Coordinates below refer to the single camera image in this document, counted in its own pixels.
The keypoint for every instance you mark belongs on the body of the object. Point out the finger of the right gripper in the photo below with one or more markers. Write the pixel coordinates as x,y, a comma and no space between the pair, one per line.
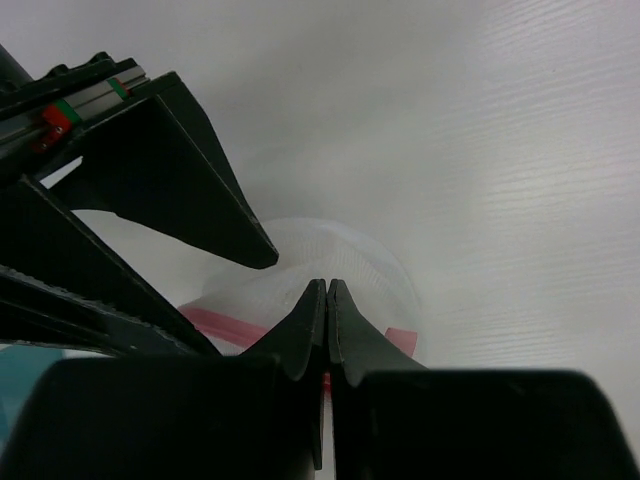
62,286

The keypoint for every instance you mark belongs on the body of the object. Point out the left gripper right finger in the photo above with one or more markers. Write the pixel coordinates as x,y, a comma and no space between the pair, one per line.
396,419

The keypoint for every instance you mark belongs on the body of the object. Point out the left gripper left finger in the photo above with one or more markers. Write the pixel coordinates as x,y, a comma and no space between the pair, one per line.
256,415

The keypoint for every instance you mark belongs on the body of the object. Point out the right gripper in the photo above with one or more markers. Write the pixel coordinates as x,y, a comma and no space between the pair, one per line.
154,160

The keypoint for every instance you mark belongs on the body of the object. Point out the small white mesh laundry bag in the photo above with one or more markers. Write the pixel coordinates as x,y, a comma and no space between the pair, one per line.
325,260

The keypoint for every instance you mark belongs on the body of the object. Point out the teal plastic bin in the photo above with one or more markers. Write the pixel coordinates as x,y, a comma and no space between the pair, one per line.
21,367

